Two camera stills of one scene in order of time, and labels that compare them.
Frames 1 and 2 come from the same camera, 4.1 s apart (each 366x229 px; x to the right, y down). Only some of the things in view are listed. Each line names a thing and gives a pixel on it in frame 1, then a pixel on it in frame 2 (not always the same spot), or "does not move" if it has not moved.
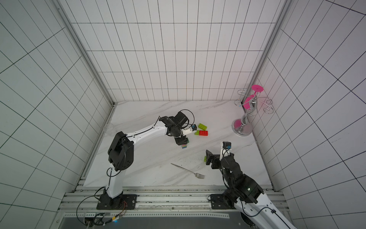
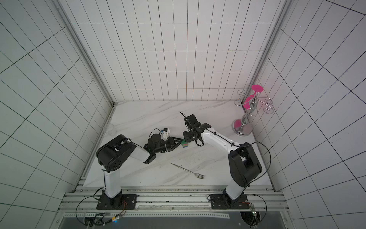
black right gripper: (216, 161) -> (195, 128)
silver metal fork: (197, 174) does not move
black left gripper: (181, 141) -> (172, 142)
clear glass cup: (108, 130) does not move
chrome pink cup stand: (241, 127) does not move
